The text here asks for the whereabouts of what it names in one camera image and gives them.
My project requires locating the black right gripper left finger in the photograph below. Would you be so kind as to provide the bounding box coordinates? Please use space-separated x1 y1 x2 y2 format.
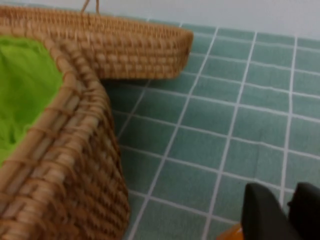
239 182 304 240

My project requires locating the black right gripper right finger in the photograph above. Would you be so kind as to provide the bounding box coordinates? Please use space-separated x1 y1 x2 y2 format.
286 182 320 240

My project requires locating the orange yellow artificial pear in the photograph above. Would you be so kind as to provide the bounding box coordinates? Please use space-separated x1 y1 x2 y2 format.
215 221 245 240

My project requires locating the woven wicker basket body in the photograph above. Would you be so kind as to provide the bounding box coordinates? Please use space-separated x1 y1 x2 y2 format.
0 36 133 240

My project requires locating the green fabric basket liner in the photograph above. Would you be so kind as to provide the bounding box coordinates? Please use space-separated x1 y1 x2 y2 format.
0 35 66 169

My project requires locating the teal white grid tablecloth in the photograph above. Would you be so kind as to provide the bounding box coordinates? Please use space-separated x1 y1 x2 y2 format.
102 17 320 240

